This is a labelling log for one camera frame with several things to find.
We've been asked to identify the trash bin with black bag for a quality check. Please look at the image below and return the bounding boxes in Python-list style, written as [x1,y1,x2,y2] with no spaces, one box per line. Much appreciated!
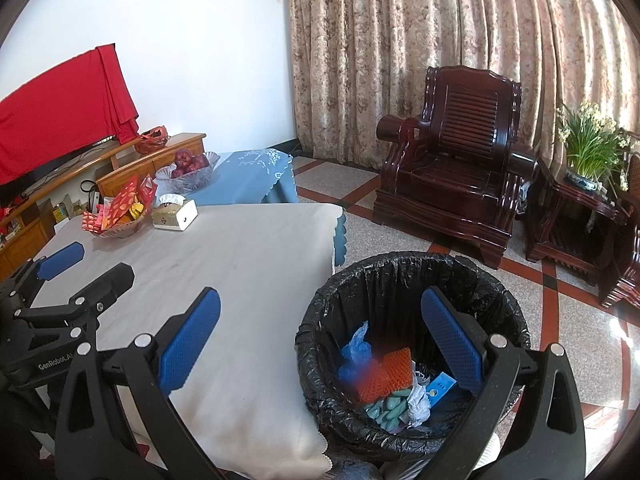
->
[295,251,532,463]

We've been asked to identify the beige patterned curtain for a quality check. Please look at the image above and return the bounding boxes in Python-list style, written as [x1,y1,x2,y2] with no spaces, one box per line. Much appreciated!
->
[277,0,640,186]

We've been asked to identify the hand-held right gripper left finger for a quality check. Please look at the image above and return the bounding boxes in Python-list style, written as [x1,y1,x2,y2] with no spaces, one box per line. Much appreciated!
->
[55,287,222,480]

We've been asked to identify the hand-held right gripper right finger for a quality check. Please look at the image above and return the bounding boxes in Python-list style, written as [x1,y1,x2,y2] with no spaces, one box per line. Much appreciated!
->
[420,287,587,480]

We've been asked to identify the blue plastic bag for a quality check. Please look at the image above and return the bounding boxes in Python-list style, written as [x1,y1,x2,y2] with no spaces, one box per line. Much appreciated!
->
[338,321,376,387]

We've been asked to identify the tissue box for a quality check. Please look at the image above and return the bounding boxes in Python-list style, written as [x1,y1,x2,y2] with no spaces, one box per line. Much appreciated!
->
[151,193,199,231]

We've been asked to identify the white tissue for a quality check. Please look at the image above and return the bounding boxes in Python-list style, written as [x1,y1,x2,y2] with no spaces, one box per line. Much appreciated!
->
[407,380,434,427]

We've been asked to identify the green rubber glove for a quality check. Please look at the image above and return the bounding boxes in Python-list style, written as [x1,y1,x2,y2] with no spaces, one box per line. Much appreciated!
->
[365,386,416,431]

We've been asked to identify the potted green plant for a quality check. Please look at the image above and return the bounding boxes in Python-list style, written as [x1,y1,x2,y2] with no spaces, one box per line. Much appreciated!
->
[556,101,633,192]

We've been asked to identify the glass candy bowl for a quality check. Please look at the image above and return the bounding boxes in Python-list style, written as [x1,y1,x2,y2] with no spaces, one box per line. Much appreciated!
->
[92,210,151,239]

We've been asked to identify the dark wooden side table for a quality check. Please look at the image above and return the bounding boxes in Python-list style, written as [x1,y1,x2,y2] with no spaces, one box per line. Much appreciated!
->
[525,157,628,286]

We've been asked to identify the orange foam net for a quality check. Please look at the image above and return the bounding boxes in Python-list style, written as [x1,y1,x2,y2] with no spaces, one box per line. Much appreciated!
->
[357,347,414,403]

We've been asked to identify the black television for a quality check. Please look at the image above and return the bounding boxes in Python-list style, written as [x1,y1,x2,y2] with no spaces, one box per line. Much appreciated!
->
[0,135,118,202]

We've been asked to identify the pile of red candy packets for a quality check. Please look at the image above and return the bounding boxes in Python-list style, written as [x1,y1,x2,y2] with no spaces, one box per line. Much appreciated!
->
[82,176,158,233]

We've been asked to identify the glass fruit bowl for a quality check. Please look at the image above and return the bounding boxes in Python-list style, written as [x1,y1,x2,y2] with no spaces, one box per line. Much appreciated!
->
[155,152,221,194]

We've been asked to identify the blue white medicine box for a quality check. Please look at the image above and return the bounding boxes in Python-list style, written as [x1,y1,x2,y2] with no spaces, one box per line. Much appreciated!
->
[425,372,456,404]

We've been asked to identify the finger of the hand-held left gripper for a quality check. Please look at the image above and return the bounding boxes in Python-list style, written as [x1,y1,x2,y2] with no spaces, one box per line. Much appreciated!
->
[0,241,86,307]
[15,262,136,336]

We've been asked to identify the blue scalloped table underlay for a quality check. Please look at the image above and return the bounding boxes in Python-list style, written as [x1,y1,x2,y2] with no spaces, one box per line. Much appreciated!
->
[331,210,349,267]

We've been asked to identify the wooden television cabinet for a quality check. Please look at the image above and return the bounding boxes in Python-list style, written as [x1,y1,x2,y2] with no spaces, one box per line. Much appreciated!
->
[0,132,207,281]

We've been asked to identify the red cloth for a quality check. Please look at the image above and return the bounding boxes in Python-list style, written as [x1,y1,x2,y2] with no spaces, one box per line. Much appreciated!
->
[0,45,140,186]

